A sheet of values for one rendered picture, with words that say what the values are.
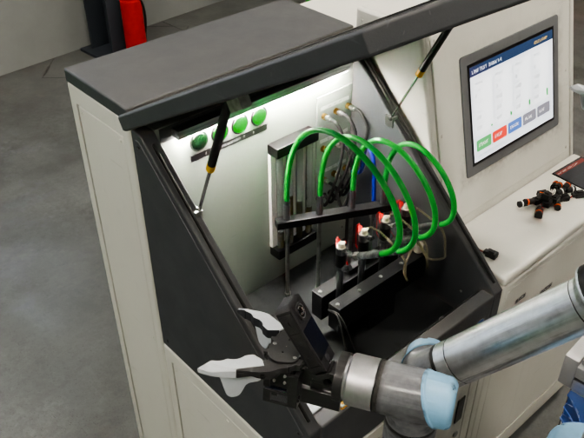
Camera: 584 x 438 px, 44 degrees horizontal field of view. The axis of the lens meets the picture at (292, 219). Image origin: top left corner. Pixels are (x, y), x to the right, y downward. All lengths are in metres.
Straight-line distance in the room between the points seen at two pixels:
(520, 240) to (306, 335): 1.19
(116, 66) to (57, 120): 3.08
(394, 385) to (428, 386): 0.05
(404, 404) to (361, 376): 0.07
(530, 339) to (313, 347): 0.30
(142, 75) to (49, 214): 2.32
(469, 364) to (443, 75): 0.99
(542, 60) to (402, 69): 0.53
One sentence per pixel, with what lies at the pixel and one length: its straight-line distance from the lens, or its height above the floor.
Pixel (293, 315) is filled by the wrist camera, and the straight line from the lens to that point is 1.01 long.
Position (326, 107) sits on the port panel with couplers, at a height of 1.32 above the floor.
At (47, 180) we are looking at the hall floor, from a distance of 4.29.
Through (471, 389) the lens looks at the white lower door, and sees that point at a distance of 2.21.
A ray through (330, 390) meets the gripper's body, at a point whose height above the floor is 1.42.
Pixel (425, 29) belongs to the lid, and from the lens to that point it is 0.94.
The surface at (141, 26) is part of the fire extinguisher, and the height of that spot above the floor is 0.28.
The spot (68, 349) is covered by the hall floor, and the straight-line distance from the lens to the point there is 3.22.
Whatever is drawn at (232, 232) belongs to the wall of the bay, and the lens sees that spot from 1.92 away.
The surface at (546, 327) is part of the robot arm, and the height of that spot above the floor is 1.53.
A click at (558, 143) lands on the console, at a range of 2.49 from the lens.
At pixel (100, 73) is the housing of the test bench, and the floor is 1.50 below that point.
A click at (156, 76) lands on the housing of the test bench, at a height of 1.50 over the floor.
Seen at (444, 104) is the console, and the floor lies 1.34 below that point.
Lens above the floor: 2.24
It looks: 37 degrees down
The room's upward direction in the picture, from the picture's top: straight up
